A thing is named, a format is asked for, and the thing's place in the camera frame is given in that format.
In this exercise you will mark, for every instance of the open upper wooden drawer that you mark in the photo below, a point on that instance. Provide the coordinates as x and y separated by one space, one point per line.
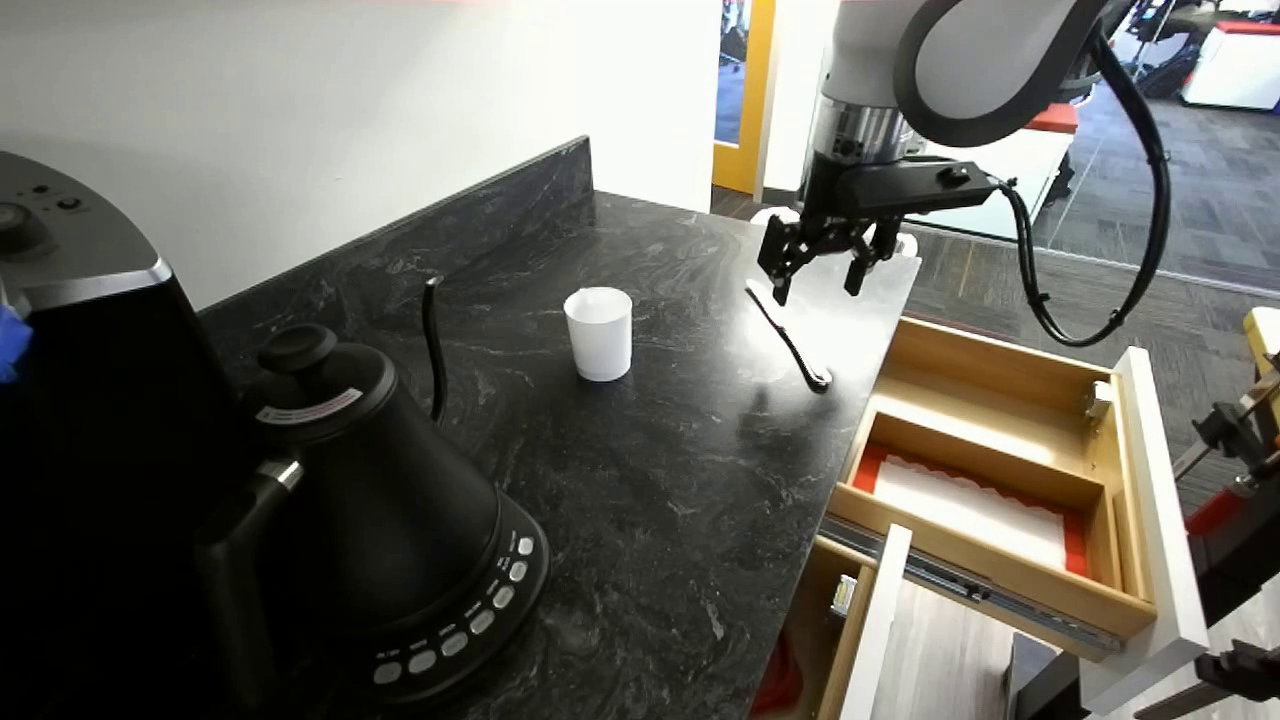
1059 435

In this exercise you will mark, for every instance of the yellow door frame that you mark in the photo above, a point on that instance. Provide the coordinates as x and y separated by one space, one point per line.
743 93

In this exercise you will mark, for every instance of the white liner in drawer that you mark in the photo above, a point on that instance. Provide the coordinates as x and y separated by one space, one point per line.
969 511

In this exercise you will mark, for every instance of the white mug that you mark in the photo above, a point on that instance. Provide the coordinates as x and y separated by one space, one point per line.
603 334

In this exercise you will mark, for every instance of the black gooseneck kettle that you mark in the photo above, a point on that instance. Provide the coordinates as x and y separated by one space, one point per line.
386 524

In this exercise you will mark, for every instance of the black coffee machine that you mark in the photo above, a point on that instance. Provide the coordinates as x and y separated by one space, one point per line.
117 435

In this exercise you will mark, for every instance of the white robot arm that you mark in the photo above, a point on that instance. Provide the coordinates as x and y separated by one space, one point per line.
958 74

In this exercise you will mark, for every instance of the black kettle base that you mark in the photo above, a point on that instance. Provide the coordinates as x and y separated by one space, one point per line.
469 635

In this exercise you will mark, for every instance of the open lower drawer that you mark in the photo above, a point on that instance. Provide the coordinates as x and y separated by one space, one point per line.
865 643

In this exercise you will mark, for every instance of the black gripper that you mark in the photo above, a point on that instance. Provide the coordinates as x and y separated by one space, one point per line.
844 198

